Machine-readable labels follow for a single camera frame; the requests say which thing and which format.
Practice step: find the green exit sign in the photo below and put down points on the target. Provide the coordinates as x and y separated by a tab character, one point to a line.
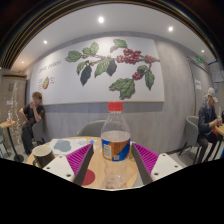
199	59

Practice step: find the small round wooden table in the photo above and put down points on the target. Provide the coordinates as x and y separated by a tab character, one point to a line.
7	124

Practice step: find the small clear bottle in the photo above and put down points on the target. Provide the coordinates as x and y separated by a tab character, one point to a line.
9	117

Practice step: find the dark mug with white inside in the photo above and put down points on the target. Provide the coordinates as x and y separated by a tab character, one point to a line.
45	157

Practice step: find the round ceiling lights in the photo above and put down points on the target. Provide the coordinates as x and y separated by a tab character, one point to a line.
101	19

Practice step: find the clear red-capped drink bottle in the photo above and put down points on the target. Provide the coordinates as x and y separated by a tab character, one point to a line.
115	140

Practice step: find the grey upholstered chair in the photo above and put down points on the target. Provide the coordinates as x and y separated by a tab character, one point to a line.
190	130
91	128
38	131

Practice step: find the flat round red coaster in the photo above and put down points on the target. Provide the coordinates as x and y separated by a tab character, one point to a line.
89	178

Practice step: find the white paper wall notice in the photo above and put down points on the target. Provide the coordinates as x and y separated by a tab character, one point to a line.
198	84

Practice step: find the person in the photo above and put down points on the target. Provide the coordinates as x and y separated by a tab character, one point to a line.
205	120
31	115

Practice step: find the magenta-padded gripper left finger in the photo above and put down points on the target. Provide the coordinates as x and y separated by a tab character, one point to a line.
58	166

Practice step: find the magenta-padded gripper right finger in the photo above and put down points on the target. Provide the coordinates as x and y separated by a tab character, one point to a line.
165	165

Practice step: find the coffee plant wall mural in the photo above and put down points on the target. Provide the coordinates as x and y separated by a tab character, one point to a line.
66	86

